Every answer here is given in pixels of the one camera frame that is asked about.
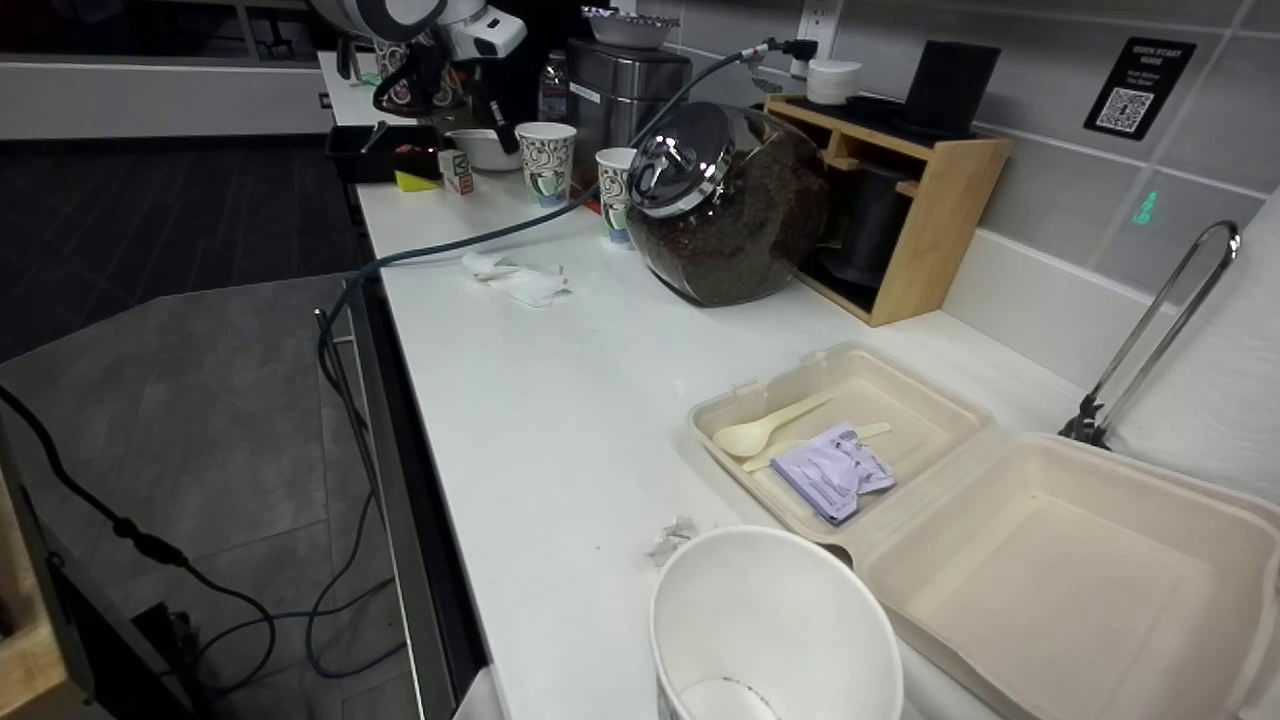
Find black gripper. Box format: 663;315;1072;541
373;45;514;154

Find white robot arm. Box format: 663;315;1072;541
309;0;529;154

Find small patterned cup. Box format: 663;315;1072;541
434;147;476;197

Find yellow sponge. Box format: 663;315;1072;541
390;172;439;194

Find floral paper cup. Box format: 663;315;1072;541
594;147;635;241
514;122;577;205

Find steel coffee machine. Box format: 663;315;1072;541
569;8;693;180

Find crumpled clear plastic wrap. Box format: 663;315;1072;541
465;253;572;309

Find glass coffee bean jar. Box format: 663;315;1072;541
628;103;827;309

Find beige plastic spoon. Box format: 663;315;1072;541
710;397;820;462

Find wooden shelf organizer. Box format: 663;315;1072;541
763;98;1010;326

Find purple napkin packet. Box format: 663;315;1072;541
772;427;891;526

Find large white paper cup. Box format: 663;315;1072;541
649;526;905;720

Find beige clamshell takeout container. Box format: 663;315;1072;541
693;346;1280;720

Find chrome faucet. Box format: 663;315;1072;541
1063;222;1243;450

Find blue cable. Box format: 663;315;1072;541
312;38;820;405

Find black floor cable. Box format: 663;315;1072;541
0;305;404;697

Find QR code wall sign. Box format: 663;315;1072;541
1082;38;1197;140

